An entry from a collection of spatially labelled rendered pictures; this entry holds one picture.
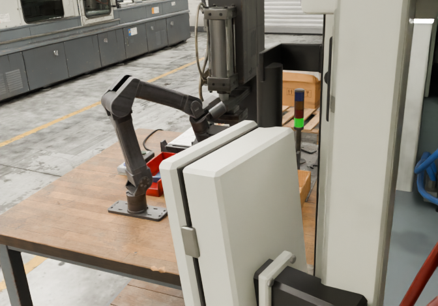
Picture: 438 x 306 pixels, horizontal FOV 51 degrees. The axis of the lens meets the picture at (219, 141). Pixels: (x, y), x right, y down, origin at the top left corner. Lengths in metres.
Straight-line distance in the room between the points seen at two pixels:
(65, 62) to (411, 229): 6.62
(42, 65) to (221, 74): 5.67
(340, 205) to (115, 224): 1.11
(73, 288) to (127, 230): 1.37
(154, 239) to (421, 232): 0.74
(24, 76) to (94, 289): 4.63
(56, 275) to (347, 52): 2.65
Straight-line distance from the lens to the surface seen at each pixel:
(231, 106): 1.67
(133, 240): 1.41
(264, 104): 0.57
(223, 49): 1.63
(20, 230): 1.59
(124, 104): 1.37
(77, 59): 7.69
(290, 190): 0.58
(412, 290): 0.74
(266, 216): 0.54
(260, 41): 1.88
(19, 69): 6.90
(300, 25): 11.12
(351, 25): 0.42
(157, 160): 1.82
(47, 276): 2.95
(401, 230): 1.33
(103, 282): 2.79
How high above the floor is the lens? 1.66
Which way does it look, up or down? 21 degrees down
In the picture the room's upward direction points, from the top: 3 degrees counter-clockwise
